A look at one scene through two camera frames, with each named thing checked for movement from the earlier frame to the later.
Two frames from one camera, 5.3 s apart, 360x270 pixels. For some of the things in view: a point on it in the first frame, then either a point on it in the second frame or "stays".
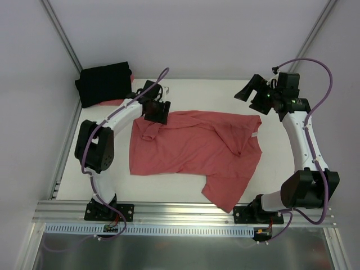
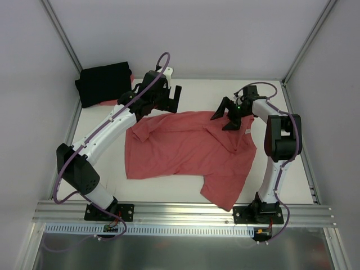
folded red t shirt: x=116 y=102 stays
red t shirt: x=225 y=148 stays
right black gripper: x=259 y=97 → x=231 y=111
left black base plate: x=95 y=211 stays
